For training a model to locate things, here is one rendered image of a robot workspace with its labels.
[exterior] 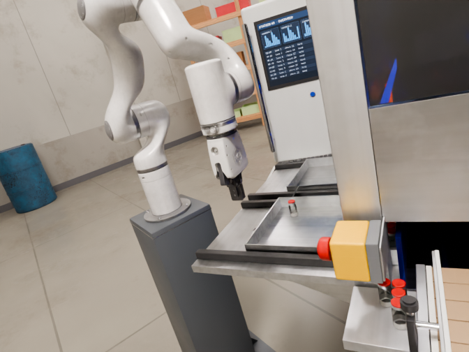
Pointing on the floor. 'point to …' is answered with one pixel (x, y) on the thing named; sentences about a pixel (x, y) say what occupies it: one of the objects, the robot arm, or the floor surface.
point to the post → (347, 110)
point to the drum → (25, 179)
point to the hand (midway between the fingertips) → (236, 192)
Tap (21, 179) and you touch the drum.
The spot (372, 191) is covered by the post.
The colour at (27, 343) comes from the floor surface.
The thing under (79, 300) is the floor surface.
